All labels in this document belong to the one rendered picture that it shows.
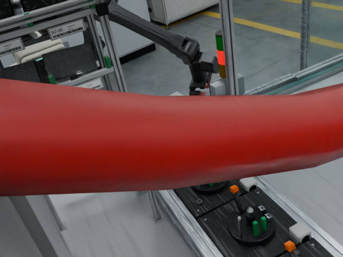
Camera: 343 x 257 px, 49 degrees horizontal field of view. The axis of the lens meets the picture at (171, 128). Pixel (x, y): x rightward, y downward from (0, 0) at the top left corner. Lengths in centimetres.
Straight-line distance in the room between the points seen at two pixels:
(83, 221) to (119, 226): 15
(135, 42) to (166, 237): 367
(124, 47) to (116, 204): 340
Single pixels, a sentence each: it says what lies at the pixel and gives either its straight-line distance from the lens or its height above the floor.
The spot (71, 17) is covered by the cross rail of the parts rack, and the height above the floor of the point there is 162.
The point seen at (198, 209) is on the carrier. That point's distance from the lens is 123.
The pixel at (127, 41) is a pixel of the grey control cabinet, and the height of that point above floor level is 26.
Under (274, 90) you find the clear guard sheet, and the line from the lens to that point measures 144.
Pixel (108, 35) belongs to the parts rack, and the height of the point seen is 155.
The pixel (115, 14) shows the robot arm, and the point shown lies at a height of 147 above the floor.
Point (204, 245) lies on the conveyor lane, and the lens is 116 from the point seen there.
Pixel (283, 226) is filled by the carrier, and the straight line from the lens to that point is 118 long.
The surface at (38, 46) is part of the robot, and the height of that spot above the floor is 133.
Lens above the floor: 187
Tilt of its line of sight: 34 degrees down
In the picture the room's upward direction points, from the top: 11 degrees counter-clockwise
